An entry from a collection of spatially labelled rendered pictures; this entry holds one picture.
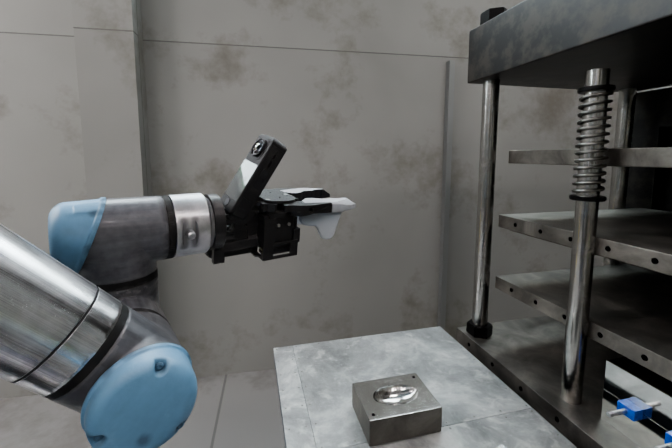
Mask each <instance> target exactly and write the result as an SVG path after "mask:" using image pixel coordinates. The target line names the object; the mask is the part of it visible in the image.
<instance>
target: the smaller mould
mask: <svg viewBox="0 0 672 448"><path fill-rule="evenodd" d="M352 406H353V409H354V411H355V413H356V416H357V418H358V420H359V423H360V425H361V428H362V430H363V432H364V435H365V437H366V440H367V442H368V444H369V447H371V446H375V445H380V444H385V443H389V442H394V441H399V440H404V439H408V438H413V437H418V436H422V435H427V434H432V433H436V432H441V427H442V406H441V405H440V404H439V402H438V401H437V400H436V398H435V397H434V396H433V395H432V393H431V392H430V391H429V389H428V388H427V387H426V386H425V384H424V383H423V382H422V380H421V379H420V378H419V376H418V375H417V374H416V373H412V374H405V375H399V376H393V377H387V378H381V379H375V380H369V381H363V382H357V383H352Z"/></svg>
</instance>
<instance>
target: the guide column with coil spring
mask: <svg viewBox="0 0 672 448"><path fill-rule="evenodd" d="M610 71H611V69H610V68H600V69H593V70H588V71H586V73H585V86H584V87H586V86H592V85H604V84H609V83H610ZM601 100H608V95H602V96H595V97H590V98H585V99H583V104H584V103H589V102H594V101H601ZM607 106H608V103H603V104H595V105H589V106H585V107H583V111H588V110H594V109H602V108H607ZM583 111H582V112H583ZM603 116H607V111H606V112H597V113H590V114H585V115H582V120H583V119H588V118H595V117H603ZM605 124H606V120H598V121H590V122H584V123H582V124H581V128H582V127H587V126H595V125H605ZM605 129H606V128H599V129H590V130H583V131H581V135H587V134H596V133H605ZM604 140H605V136H599V137H589V138H582V139H580V143H587V142H596V141H604ZM597 149H604V144H599V145H588V146H580V149H579V151H586V150H597ZM595 157H603V152H598V153H586V154H579V159H583V158H595ZM602 163H603V160H598V161H585V162H578V167H579V166H594V165H602ZM592 173H602V168H597V169H582V170H578V174H592ZM589 181H601V176H596V177H577V182H589ZM600 186H601V184H593V185H577V187H576V190H582V189H599V188H600ZM576 195H577V196H585V197H600V192H587V193H576ZM598 210H599V202H587V201H576V200H575V212H574V225H573V238H572V250H571V263H570V276H569V288H568V301H567V314H566V326H565V339H564V352H563V364H562V377H561V390H560V397H561V398H562V399H563V400H564V401H565V402H567V403H570V404H573V405H580V404H581V403H582V394H583V382H584V371H585V359H586V348H587V336H588V325H589V313H590V302H591V290H592V279H593V267H594V256H595V244H596V233H597V221H598Z"/></svg>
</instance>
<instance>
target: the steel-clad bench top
mask: <svg viewBox="0 0 672 448"><path fill-rule="evenodd" d="M273 349H274V357H275V364H276V372H277V380H278V387H279V395H280V402H281V410H282V417H283V425H284V432H285V440H286V447H287V448H496V447H498V446H499V445H501V444H503V445H504V446H506V447H507V448H577V447H576V446H575V445H574V444H572V443H571V442H570V441H569V440H568V439H567V438H566V437H564V436H563V435H562V434H561V433H560V432H559V431H558V430H557V429H555V428H554V427H553V426H552V425H551V424H550V423H549V422H548V421H546V420H545V419H544V418H543V417H542V416H541V415H540V414H539V413H537V412H536V411H535V410H534V409H533V408H532V407H531V406H530V405H528V404H527V403H526V402H525V401H524V400H523V399H522V398H520V397H519V396H518V395H517V394H516V393H515V392H514V391H513V390H511V389H510V388H509V387H508V386H507V385H506V384H505V383H504V382H502V381H501V380H500V379H499V378H498V377H497V376H496V375H495V374H493V373H492V372H491V371H490V370H489V369H488V368H487V367H485V366H484V365H483V364H482V363H481V362H480V361H479V360H478V359H476V358H475V357H474V356H473V355H472V354H471V353H470V352H469V351H467V350H466V349H465V348H464V347H463V346H462V345H461V344H460V343H458V342H457V341H456V340H455V339H454V338H453V337H452V336H451V335H449V334H448V333H447V332H446V331H445V330H444V329H443V328H441V327H440V326H438V327H430V328H422V329H415V330H407V331H400V332H392V333H384V334H377V335H369V336H362V337H354V338H346V339H339V340H331V341H323V342H316V343H308V344H301V345H293V346H285V347H278V348H273ZM293 350H294V351H293ZM296 363H297V364H296ZM297 367H298V368H297ZM412 373H416V374H417V375H418V376H419V378H420V379H421V380H422V382H423V383H424V384H425V386H426V387H427V388H428V389H429V391H430V392H431V393H432V395H433V396H434V397H435V398H436V400H437V401H438V402H439V404H440V405H441V406H442V427H441V432H436V433H432V434H427V435H422V436H418V437H413V438H408V439H404V440H399V441H394V442H389V443H385V444H380V445H375V446H371V447H369V444H368V442H367V440H366V437H365V435H364V432H363V430H362V428H361V425H360V423H359V420H358V418H357V416H356V413H355V411H354V409H353V406H352V383H357V382H363V381H369V380H375V379H381V378H387V377H393V376H399V375H405V374H412ZM300 380H301V381H300ZM304 397H305V398H304ZM307 410H308V411H307ZM308 414H309V415H308ZM311 427H312V428H311ZM312 431H313V432H312ZM315 444H316V445H315Z"/></svg>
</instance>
